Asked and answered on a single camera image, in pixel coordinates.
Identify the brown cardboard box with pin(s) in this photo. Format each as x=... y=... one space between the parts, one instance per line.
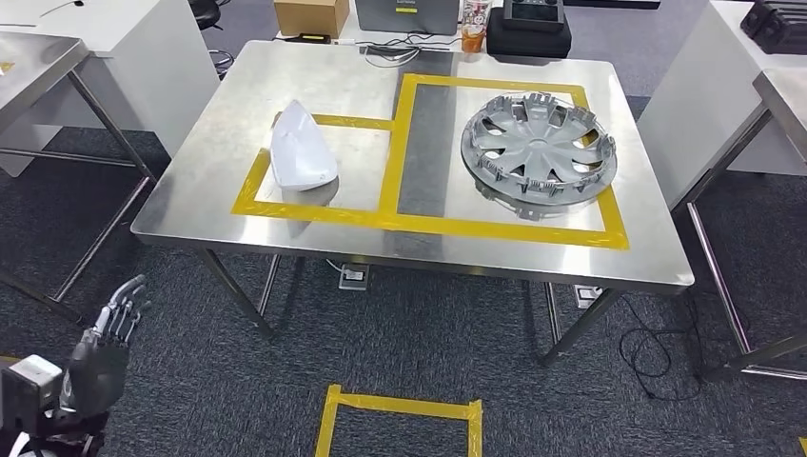
x=312 y=16

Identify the yellow floor tape square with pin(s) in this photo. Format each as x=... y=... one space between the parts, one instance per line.
x=803 y=446
x=403 y=405

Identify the black remote controller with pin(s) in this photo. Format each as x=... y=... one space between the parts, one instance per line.
x=533 y=12

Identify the white plastic car part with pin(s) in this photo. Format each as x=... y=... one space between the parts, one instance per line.
x=299 y=151

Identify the grey laptop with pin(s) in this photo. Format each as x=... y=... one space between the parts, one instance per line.
x=403 y=19

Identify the black power adapter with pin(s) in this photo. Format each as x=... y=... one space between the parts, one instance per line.
x=314 y=38

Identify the black equipment cases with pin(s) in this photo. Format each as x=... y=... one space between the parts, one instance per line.
x=782 y=28

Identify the black carrying case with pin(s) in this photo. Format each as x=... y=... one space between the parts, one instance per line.
x=529 y=44

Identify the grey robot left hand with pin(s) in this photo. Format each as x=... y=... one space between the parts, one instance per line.
x=94 y=372

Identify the silver plastic hubcap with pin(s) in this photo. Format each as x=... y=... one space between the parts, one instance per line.
x=536 y=148

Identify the plastic drink cup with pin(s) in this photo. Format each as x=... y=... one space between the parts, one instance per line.
x=474 y=38

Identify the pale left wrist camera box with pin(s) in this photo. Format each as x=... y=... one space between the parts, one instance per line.
x=28 y=391

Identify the black stool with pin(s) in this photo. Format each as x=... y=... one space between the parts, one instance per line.
x=205 y=12

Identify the white cabinet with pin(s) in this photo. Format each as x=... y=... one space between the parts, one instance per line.
x=693 y=94
x=126 y=63

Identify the grey floor socket box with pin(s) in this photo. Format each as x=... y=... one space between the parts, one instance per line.
x=353 y=277
x=586 y=295

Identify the stainless steel workbench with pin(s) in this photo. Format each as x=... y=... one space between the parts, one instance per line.
x=315 y=75

